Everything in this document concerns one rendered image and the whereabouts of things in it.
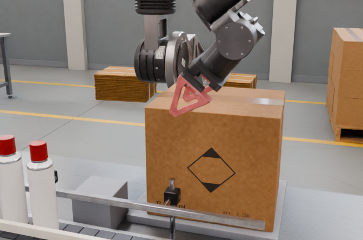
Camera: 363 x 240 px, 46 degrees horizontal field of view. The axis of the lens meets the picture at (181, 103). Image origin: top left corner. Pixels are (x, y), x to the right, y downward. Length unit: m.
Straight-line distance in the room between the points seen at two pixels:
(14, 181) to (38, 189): 0.07
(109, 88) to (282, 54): 2.45
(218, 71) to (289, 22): 5.34
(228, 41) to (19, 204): 0.57
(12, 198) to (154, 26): 0.68
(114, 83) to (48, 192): 4.26
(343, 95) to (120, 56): 3.84
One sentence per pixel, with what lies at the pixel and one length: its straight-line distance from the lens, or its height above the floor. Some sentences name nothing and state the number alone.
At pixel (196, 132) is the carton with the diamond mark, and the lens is 0.94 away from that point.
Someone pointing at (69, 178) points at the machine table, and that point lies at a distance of 1.32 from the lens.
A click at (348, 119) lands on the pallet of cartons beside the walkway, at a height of 0.20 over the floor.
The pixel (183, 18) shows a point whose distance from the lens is 6.38.
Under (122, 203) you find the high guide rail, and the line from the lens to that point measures 0.90.
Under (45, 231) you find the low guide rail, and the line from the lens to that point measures 0.92.
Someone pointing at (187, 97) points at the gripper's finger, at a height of 1.18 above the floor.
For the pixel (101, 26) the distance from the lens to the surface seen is 6.87.
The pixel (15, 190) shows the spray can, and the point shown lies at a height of 0.98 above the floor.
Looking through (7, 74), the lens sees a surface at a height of 0.29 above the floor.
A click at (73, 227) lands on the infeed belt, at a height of 0.88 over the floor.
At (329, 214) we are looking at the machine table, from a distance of 1.16.
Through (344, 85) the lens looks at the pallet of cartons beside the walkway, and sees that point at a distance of 4.00.
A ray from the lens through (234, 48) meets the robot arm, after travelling 0.65.
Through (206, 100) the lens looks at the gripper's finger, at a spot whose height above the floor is 1.20.
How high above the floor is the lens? 1.39
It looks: 16 degrees down
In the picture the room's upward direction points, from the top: straight up
